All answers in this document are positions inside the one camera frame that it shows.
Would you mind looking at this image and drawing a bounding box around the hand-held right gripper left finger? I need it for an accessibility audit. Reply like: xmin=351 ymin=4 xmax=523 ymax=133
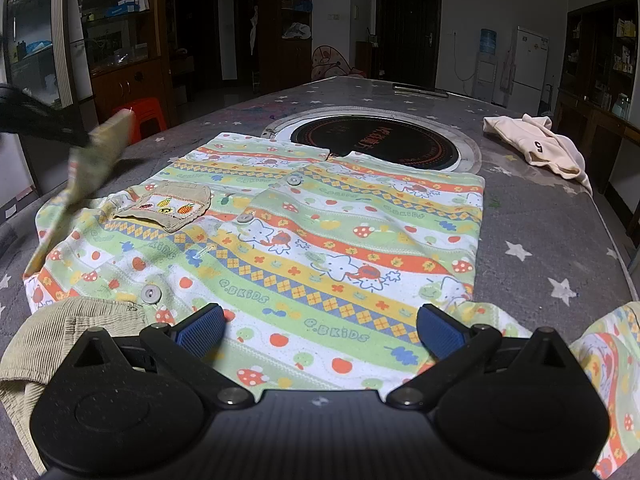
xmin=65 ymin=304 xmax=253 ymax=409

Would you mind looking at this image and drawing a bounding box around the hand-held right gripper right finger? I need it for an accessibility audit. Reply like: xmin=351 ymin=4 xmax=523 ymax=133
xmin=387 ymin=304 xmax=576 ymax=411

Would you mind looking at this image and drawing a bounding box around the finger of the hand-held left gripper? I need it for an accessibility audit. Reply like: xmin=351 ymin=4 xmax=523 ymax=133
xmin=0 ymin=84 xmax=93 ymax=149

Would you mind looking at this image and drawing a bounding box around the colourful printed child's shirt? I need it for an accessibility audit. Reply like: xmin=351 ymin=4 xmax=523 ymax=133
xmin=0 ymin=109 xmax=640 ymax=480

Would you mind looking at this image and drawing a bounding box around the glass-door display cabinet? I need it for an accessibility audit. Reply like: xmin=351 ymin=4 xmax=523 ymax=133
xmin=0 ymin=0 xmax=96 ymax=213

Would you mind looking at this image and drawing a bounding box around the red plastic stool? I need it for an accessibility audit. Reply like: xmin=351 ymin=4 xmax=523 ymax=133
xmin=112 ymin=97 xmax=168 ymax=141

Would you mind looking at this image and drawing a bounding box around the dark wooden shelf cabinet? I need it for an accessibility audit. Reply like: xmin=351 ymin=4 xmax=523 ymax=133
xmin=74 ymin=0 xmax=177 ymax=127

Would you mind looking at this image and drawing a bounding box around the grey star-print tablecloth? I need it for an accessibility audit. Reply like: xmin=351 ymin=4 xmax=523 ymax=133
xmin=0 ymin=76 xmax=640 ymax=480

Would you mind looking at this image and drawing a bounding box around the round built-in induction cooker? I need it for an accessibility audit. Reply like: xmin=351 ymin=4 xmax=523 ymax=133
xmin=262 ymin=106 xmax=482 ymax=173

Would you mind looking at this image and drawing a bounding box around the cream garment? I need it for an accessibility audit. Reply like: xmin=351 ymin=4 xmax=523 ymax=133
xmin=482 ymin=114 xmax=594 ymax=196

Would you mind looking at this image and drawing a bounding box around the dark flat object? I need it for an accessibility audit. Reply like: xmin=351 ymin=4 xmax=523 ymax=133
xmin=392 ymin=82 xmax=449 ymax=98

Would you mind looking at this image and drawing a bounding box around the tall dark wooden bookcase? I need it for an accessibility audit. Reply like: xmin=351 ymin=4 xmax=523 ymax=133
xmin=257 ymin=0 xmax=314 ymax=94

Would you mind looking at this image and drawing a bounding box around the white water dispenser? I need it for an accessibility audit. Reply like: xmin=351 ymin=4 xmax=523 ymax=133
xmin=472 ymin=56 xmax=499 ymax=101

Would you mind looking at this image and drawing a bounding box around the white refrigerator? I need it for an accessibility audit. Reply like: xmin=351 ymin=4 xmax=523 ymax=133
xmin=510 ymin=26 xmax=549 ymax=116

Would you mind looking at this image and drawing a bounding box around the pink spotted decoration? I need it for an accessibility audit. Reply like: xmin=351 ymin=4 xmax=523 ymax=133
xmin=312 ymin=45 xmax=365 ymax=81

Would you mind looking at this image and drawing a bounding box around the dark wooden sideboard with shelves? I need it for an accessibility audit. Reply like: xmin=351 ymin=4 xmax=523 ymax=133
xmin=555 ymin=0 xmax=640 ymax=201

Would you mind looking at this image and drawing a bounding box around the dark wooden door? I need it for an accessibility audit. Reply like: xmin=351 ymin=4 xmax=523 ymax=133
xmin=375 ymin=0 xmax=443 ymax=94

